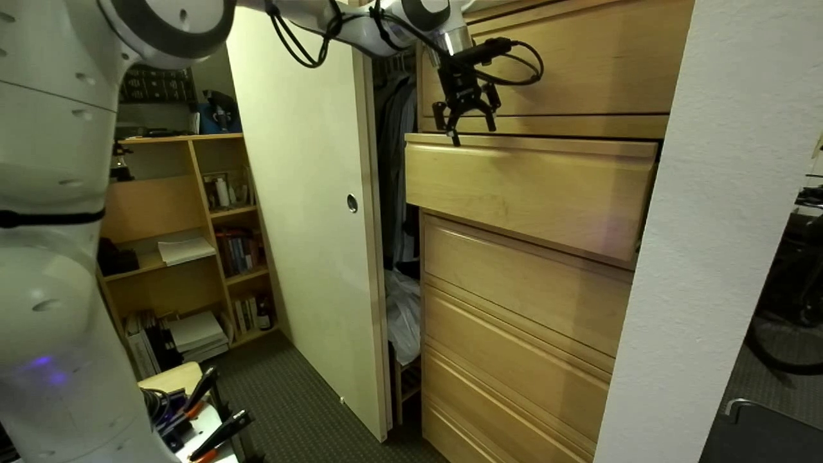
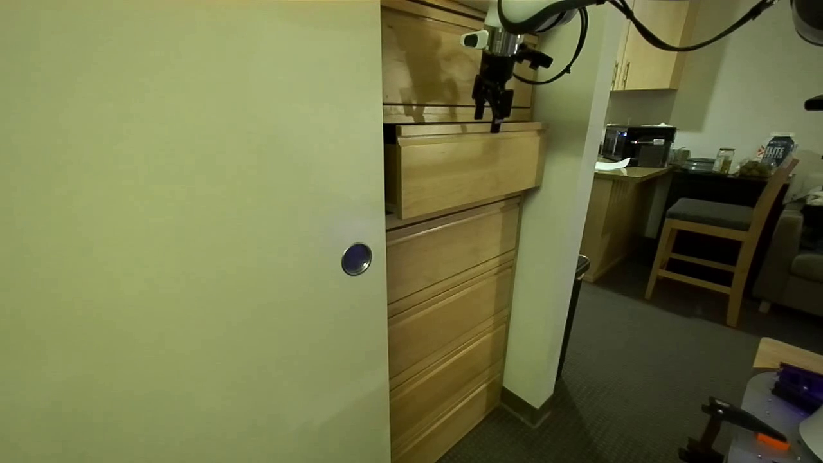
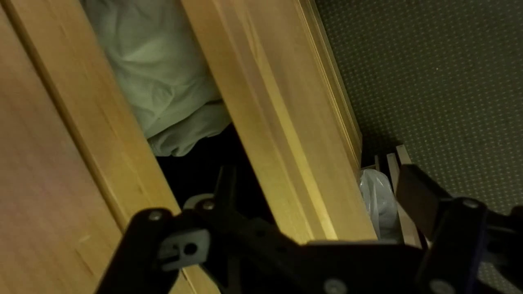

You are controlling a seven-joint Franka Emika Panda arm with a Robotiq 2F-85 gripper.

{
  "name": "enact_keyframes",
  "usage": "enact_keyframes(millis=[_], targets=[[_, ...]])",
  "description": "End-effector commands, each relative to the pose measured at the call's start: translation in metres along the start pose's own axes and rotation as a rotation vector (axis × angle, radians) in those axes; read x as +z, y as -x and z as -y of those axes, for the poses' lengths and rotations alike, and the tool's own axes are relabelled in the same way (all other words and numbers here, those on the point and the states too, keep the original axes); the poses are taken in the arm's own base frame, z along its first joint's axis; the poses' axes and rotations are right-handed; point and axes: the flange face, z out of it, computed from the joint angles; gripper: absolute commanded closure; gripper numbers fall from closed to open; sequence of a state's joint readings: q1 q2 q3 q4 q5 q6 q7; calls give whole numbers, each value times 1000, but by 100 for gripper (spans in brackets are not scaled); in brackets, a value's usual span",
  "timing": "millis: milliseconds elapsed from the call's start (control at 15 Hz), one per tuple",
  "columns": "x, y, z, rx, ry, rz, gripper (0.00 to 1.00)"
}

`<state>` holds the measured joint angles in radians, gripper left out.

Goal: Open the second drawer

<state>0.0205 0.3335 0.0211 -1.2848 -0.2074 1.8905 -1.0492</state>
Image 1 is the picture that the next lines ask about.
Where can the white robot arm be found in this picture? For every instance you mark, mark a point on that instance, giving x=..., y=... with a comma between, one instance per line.
x=54, y=258

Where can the light wooden dresser drawer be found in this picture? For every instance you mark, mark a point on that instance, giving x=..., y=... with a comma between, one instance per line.
x=516, y=283
x=446, y=439
x=480, y=411
x=531, y=187
x=498, y=361

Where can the cream sliding closet door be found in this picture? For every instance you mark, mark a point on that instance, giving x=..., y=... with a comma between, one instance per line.
x=299, y=213

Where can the black marker pen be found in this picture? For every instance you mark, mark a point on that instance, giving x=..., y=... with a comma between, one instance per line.
x=223, y=432
x=195, y=393

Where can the stack of binders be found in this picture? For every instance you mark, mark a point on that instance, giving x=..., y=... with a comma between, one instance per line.
x=198, y=334

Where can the wooden stool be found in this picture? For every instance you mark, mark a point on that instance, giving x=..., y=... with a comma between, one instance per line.
x=405, y=387

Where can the black bag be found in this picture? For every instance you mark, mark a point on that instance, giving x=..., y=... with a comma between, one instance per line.
x=118, y=258

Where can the white plastic bag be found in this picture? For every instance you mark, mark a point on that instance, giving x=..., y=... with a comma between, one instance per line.
x=403, y=312

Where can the round dark door pull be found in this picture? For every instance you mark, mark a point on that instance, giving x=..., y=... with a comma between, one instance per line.
x=352, y=204

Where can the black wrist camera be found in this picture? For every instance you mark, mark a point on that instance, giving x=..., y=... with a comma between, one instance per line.
x=488, y=50

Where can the row of books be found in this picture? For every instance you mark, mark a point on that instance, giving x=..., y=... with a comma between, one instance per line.
x=240, y=252
x=225, y=190
x=253, y=310

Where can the hanging dark clothes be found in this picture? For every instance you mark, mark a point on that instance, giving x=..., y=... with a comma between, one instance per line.
x=397, y=154

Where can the wooden bookshelf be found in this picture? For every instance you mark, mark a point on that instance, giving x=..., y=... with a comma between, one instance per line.
x=156, y=205

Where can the black metal rack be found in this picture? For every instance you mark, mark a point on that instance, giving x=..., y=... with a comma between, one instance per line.
x=156, y=86

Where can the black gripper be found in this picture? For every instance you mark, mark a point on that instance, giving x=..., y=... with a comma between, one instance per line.
x=465, y=78

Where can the yellow paper sheet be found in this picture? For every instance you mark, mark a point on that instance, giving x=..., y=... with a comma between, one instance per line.
x=168, y=376

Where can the light wood dresser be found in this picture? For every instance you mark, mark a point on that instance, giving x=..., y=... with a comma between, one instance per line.
x=592, y=60

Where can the dark blue bag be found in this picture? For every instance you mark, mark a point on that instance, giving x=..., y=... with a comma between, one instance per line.
x=219, y=112

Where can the white paper stack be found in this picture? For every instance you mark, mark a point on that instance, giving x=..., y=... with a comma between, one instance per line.
x=183, y=248

